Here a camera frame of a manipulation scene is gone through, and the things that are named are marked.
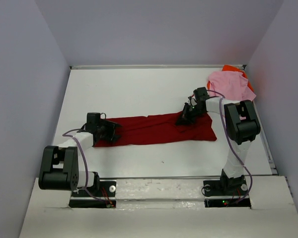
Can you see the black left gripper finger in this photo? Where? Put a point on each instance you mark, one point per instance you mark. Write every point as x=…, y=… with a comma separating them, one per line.
x=111, y=125
x=115, y=138

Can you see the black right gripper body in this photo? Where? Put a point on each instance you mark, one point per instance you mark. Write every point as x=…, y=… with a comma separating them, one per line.
x=190, y=113

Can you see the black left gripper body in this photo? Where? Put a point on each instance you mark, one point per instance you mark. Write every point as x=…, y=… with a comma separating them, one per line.
x=106, y=131

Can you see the dark red t shirt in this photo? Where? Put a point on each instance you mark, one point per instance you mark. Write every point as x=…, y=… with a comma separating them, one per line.
x=159, y=129

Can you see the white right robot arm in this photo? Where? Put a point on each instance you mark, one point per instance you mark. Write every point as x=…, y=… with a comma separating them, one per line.
x=241, y=126

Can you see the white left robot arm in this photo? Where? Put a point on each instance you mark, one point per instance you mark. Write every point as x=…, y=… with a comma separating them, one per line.
x=64, y=166

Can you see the pink t shirt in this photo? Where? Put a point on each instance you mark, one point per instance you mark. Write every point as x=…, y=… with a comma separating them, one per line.
x=237, y=96

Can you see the orange t shirt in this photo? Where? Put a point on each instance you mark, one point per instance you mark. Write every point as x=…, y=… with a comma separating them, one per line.
x=229, y=78

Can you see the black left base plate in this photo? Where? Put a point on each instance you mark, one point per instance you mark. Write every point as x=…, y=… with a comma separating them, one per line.
x=104, y=198

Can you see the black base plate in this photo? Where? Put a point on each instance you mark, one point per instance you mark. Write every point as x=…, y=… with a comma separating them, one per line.
x=216, y=197
x=104, y=198

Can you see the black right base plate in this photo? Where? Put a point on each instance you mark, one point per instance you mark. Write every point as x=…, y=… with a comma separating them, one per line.
x=216, y=197

